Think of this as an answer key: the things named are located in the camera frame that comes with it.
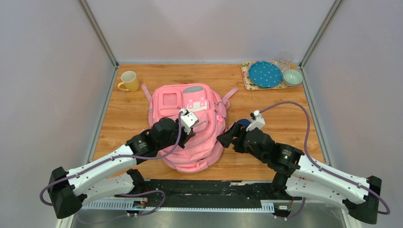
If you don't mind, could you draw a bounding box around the blue polka dot plate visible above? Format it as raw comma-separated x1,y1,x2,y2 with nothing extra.
248,61,282,88

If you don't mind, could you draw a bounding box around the yellow mug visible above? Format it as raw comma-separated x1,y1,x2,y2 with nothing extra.
117,71,139,92

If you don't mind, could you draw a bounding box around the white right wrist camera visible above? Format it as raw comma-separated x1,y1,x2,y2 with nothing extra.
246,110,265,132

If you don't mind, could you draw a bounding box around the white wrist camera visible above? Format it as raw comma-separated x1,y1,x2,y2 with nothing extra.
180,108,199,135
246,110,265,132

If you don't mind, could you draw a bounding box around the blue glasses case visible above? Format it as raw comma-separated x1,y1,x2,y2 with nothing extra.
237,119,251,126

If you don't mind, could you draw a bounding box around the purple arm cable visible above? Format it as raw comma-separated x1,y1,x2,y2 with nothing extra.
258,100,391,221
39,110,183,221

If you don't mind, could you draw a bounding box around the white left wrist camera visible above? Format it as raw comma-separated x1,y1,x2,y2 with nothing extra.
180,108,199,135

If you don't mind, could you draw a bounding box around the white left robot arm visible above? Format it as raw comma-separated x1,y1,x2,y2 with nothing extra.
39,112,199,219

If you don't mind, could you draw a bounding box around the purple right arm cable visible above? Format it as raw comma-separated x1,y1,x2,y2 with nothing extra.
258,100,391,221

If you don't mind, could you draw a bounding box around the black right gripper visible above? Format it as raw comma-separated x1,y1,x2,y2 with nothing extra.
216,123,268,164

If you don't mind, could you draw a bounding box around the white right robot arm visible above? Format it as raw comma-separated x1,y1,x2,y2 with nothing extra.
217,123,382,225

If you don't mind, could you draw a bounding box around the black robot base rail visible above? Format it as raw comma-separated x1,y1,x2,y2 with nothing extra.
135,179,292,209

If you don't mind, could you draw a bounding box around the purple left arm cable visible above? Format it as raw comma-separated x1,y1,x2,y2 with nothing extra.
39,110,183,221

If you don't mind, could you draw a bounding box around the pink student backpack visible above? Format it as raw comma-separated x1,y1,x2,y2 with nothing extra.
141,84,238,173

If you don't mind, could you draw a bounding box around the pale green bowl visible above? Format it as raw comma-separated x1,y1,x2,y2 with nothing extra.
282,69,304,87

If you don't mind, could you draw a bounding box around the clear drinking glass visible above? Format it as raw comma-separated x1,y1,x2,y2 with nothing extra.
278,51,294,68

